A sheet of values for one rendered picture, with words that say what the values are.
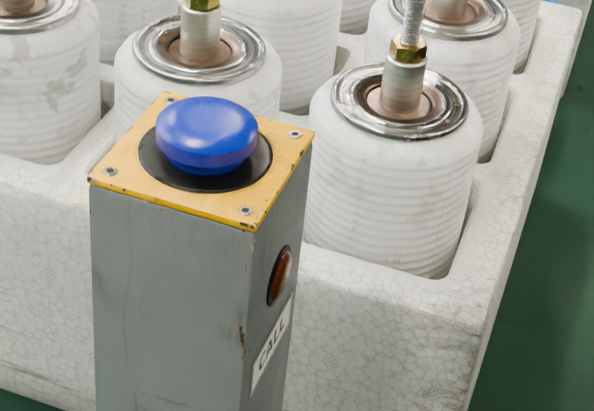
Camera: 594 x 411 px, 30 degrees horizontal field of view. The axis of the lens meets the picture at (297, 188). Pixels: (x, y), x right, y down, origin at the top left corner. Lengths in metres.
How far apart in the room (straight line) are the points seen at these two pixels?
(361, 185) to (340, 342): 0.09
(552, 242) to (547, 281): 0.05
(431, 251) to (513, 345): 0.24
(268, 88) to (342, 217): 0.08
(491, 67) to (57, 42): 0.26
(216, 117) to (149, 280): 0.07
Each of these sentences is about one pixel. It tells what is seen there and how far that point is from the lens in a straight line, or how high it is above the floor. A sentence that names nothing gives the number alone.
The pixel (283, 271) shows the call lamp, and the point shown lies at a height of 0.27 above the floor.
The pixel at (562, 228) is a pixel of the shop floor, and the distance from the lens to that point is 0.97.
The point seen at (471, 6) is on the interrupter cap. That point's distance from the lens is 0.72.
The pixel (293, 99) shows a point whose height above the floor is 0.18.
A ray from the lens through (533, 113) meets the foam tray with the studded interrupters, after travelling 0.76.
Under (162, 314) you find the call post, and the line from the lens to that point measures 0.46.
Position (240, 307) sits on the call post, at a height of 0.27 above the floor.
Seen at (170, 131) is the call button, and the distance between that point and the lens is 0.43.
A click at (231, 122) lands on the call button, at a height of 0.33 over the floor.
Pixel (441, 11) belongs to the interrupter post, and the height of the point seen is 0.25.
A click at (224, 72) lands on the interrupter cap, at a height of 0.25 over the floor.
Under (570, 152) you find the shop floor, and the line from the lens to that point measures 1.06.
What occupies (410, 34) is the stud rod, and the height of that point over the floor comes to 0.30.
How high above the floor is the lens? 0.57
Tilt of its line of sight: 37 degrees down
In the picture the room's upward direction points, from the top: 6 degrees clockwise
